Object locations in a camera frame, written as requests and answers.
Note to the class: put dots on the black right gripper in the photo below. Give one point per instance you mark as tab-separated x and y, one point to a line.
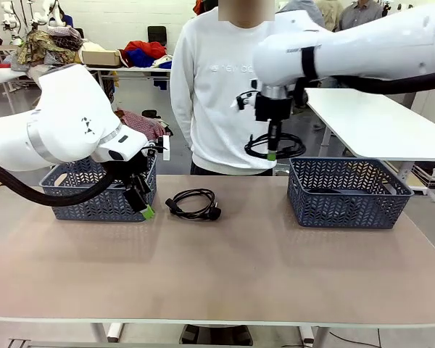
273	107

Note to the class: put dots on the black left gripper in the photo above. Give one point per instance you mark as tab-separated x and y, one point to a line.
137	170

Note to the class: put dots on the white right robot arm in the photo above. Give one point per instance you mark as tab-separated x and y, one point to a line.
366	47

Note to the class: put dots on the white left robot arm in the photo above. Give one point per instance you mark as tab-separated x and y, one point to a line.
65	116

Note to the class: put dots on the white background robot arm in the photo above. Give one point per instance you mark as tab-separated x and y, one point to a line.
10	14
52	14

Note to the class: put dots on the blue plastic lattice basket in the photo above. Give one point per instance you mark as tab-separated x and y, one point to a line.
348	214
76	212

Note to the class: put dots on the person in white sweatshirt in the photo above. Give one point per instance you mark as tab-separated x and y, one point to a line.
210	108

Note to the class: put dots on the red plaid cloth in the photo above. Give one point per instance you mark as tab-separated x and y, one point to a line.
141	121

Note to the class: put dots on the white background table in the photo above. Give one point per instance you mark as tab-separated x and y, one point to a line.
377	123

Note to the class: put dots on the white table leg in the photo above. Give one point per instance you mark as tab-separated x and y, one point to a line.
108	331
311	335

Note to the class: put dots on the long white clothes table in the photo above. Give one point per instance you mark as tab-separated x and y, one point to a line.
130	69

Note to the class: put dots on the person in grey hood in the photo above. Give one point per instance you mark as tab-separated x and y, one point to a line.
304	11

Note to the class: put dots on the blue cloth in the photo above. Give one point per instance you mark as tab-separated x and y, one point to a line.
139	58

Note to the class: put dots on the closed tan cardboard box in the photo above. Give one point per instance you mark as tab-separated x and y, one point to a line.
101	58

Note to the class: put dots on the black office chair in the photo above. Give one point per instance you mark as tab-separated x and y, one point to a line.
156	34

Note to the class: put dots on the white padded board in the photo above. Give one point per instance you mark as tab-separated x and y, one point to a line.
11	74

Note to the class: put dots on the pile of patterned clothes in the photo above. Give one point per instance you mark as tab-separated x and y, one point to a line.
47	43

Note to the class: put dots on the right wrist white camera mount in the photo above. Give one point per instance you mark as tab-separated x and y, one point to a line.
249	100

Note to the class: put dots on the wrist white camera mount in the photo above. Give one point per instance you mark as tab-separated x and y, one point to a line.
165	148
249	100

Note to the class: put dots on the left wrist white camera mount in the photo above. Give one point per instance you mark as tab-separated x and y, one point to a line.
165	148

